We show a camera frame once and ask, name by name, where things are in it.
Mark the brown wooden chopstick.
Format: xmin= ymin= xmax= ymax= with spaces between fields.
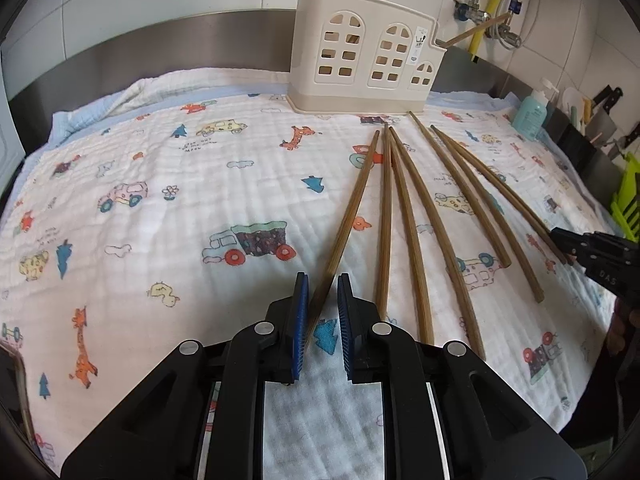
xmin=375 ymin=126 xmax=393 ymax=320
xmin=409 ymin=112 xmax=512 ymax=266
xmin=306 ymin=130 xmax=381 ymax=341
xmin=430 ymin=125 xmax=570 ymax=264
xmin=430 ymin=126 xmax=544 ymax=304
xmin=390 ymin=127 xmax=486 ymax=360
xmin=388 ymin=127 xmax=435 ymax=344
xmin=436 ymin=12 xmax=510 ymax=49

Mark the person right hand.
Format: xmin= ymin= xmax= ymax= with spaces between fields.
xmin=606 ymin=298 xmax=640 ymax=354

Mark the green plastic rack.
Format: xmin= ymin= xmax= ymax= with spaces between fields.
xmin=611 ymin=153 xmax=640 ymax=242

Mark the black utensil caddy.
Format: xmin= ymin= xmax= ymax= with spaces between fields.
xmin=544 ymin=104 xmax=623 ymax=203

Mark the teal soap pump bottle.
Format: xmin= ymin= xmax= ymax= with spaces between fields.
xmin=512 ymin=78 xmax=558 ymax=141

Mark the white cartoon print cloth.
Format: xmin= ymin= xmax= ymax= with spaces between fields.
xmin=1 ymin=93 xmax=614 ymax=470

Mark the right water valve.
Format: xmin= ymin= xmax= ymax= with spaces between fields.
xmin=487 ymin=23 xmax=522 ymax=50

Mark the water valve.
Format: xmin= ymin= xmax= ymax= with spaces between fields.
xmin=454 ymin=1 xmax=490 ymax=24
xmin=487 ymin=23 xmax=522 ymax=50

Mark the left water valve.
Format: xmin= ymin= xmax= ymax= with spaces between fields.
xmin=454 ymin=1 xmax=490 ymax=24

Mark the cream plastic utensil holder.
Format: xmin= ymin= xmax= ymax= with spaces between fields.
xmin=288 ymin=0 xmax=446 ymax=114

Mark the light blue towel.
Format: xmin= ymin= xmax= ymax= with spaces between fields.
xmin=10 ymin=61 xmax=533 ymax=154

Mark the black knife handle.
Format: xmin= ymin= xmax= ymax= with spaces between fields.
xmin=592 ymin=86 xmax=624 ymax=114

